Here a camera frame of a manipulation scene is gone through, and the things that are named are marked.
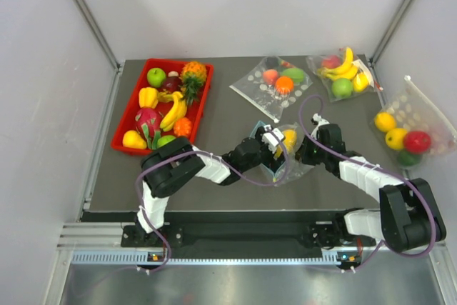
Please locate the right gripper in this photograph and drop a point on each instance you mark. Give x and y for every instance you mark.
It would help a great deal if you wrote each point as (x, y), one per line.
(302, 153)

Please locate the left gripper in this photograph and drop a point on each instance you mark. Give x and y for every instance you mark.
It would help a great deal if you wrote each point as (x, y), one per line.
(270, 162)

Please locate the blue zip top bag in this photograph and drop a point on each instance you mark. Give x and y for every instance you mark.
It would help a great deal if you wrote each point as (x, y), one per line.
(292, 169)

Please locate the yellow lemon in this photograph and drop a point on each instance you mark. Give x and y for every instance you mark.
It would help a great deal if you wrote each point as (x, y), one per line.
(290, 139)

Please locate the small orange pumpkin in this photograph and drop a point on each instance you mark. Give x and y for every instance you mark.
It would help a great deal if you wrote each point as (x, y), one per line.
(183, 127)

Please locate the toy pineapple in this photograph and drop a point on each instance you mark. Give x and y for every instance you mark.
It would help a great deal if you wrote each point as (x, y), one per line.
(193, 77)

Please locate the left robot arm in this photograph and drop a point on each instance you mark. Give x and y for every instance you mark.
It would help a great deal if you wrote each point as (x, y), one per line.
(168, 169)

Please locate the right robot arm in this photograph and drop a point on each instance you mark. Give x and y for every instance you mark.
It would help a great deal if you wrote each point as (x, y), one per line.
(408, 216)

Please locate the zip bag with bananas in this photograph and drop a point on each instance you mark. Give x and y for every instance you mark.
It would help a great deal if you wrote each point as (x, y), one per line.
(344, 75)

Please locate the dotted zip bag with fruit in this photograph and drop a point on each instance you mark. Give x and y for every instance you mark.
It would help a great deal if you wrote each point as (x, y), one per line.
(272, 86)

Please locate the dotted bag with lemons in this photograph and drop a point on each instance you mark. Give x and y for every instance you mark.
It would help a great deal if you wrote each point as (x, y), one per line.
(412, 128)

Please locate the yellow banana bunch in bin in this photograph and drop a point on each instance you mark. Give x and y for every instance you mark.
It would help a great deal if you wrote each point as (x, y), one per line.
(177, 111)

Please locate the dark red mangosteen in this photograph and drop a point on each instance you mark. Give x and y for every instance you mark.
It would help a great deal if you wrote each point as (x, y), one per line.
(172, 82)

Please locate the pink dragon fruit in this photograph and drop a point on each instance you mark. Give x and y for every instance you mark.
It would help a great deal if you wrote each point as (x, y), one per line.
(148, 121)

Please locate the yellow bell pepper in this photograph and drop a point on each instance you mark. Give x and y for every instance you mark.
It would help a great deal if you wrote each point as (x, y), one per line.
(148, 97)

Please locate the green apple in bin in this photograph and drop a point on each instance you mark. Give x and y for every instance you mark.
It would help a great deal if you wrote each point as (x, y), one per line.
(156, 77)

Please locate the yellow pear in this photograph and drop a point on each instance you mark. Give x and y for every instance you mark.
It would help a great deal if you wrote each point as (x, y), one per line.
(133, 140)

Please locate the red plastic bin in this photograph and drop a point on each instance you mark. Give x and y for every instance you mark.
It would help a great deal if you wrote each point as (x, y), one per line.
(194, 111)

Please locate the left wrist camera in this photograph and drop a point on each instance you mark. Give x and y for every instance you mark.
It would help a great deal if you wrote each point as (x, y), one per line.
(273, 138)

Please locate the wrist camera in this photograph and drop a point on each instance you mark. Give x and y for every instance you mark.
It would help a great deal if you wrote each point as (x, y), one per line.
(273, 138)
(318, 121)

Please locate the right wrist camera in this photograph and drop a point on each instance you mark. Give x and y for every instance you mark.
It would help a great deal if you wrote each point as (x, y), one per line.
(318, 121)

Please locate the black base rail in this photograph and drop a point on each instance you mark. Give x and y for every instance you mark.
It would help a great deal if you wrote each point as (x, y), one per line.
(309, 229)

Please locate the grey cable duct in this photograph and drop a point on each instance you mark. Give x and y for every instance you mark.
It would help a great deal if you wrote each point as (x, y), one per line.
(148, 258)

